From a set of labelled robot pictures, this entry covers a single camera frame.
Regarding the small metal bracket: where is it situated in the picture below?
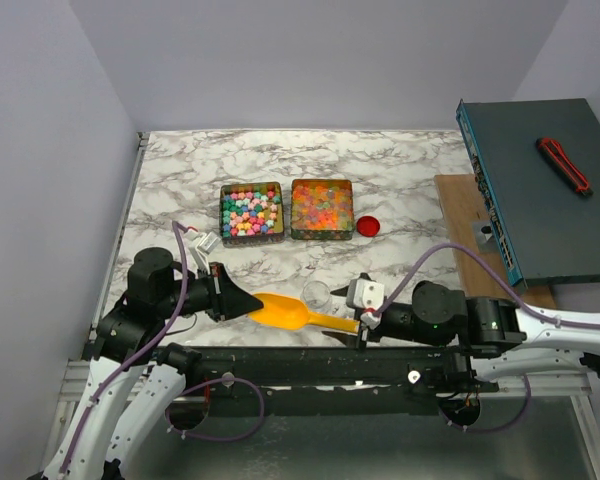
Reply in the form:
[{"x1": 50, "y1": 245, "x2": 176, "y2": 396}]
[{"x1": 471, "y1": 220, "x2": 498, "y2": 254}]

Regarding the red jar lid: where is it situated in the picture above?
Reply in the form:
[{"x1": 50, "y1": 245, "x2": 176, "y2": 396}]
[{"x1": 356, "y1": 215, "x2": 381, "y2": 237}]

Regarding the tin of gummy candies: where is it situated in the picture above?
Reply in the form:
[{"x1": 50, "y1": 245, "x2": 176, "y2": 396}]
[{"x1": 290, "y1": 179, "x2": 354, "y2": 240}]

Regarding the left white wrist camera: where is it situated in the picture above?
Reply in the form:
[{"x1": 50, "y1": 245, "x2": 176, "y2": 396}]
[{"x1": 185, "y1": 230, "x2": 221, "y2": 274}]

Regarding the tin of paper stars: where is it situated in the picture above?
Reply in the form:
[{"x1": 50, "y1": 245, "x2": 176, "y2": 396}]
[{"x1": 219, "y1": 182, "x2": 285, "y2": 247}]

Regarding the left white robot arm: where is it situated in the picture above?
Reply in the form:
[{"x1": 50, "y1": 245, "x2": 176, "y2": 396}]
[{"x1": 37, "y1": 247, "x2": 264, "y2": 479}]

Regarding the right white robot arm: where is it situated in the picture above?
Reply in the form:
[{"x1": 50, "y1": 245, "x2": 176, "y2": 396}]
[{"x1": 333, "y1": 274, "x2": 600, "y2": 392}]

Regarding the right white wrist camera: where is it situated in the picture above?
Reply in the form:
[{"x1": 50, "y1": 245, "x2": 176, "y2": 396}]
[{"x1": 345, "y1": 278, "x2": 385, "y2": 311}]

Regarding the clear glass jar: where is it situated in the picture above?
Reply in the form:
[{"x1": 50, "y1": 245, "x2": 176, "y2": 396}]
[{"x1": 301, "y1": 280, "x2": 332, "y2": 313}]

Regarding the black mounting rail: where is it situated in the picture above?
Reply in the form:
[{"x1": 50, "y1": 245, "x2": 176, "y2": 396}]
[{"x1": 79, "y1": 344, "x2": 501, "y2": 416}]

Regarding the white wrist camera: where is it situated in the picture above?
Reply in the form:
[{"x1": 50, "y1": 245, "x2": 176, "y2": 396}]
[
  {"x1": 345, "y1": 278, "x2": 385, "y2": 311},
  {"x1": 185, "y1": 230, "x2": 221, "y2": 274}
]

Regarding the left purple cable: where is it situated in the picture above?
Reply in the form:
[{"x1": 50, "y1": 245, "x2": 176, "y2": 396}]
[{"x1": 57, "y1": 220, "x2": 266, "y2": 476}]

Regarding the red black utility knife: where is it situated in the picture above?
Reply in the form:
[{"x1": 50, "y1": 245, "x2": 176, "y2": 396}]
[{"x1": 535, "y1": 137, "x2": 593, "y2": 197}]

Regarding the yellow plastic scoop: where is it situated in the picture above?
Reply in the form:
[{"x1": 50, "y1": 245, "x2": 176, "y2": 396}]
[{"x1": 248, "y1": 293, "x2": 358, "y2": 334}]

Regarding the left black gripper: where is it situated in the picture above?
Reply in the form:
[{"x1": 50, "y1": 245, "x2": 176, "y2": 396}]
[{"x1": 159, "y1": 261, "x2": 265, "y2": 321}]

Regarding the wooden board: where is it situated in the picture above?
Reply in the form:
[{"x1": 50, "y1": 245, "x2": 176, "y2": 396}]
[{"x1": 433, "y1": 173, "x2": 556, "y2": 307}]

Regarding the dark grey metal box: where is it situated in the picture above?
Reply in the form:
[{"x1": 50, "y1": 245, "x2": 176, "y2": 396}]
[{"x1": 456, "y1": 98, "x2": 600, "y2": 291}]

